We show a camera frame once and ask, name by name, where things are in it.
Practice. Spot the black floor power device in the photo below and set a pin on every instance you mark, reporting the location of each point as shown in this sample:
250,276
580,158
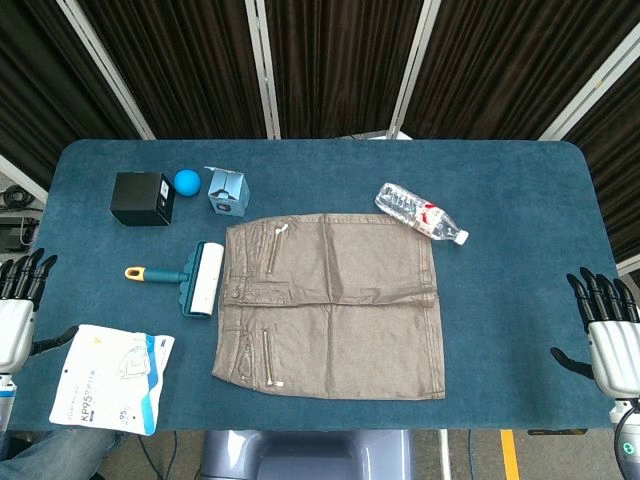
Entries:
17,232

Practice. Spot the dark curtain partition panel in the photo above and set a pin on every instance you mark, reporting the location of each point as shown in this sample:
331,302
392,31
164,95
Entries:
620,150
340,65
190,65
40,75
500,65

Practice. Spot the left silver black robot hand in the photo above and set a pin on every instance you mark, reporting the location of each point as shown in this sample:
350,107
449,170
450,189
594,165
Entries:
15,330

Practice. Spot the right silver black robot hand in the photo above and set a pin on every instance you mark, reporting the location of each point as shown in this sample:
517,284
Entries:
615,355

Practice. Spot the black cardboard box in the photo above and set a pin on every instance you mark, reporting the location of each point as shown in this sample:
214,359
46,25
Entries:
137,197

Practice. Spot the grey-brown folded shorts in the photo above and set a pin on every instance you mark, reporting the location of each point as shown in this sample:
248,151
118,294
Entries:
350,310

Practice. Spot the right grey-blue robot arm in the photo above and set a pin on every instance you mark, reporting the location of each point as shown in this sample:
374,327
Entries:
629,440

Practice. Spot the light blue speaker box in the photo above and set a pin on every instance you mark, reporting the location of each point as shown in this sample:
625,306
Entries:
229,195

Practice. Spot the blue ball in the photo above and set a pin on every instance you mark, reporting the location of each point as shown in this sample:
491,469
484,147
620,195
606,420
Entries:
187,182

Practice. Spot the grey-blue robot torso base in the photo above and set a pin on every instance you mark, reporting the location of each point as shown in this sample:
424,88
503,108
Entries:
310,455

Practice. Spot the white blue mask package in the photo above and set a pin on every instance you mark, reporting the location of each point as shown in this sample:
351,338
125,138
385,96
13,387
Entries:
110,380

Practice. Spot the white table leg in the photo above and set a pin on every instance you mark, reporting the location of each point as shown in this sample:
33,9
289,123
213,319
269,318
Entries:
445,455

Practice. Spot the clear plastic water bottle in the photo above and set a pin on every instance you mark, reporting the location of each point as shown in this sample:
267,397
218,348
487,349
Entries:
415,210

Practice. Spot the teal lint roller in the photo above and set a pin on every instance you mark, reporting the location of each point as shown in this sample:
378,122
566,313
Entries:
206,280

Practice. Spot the blue felt table cover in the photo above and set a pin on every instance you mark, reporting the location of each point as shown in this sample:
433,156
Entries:
500,300

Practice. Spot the person leg in jeans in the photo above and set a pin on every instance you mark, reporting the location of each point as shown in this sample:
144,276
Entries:
55,455

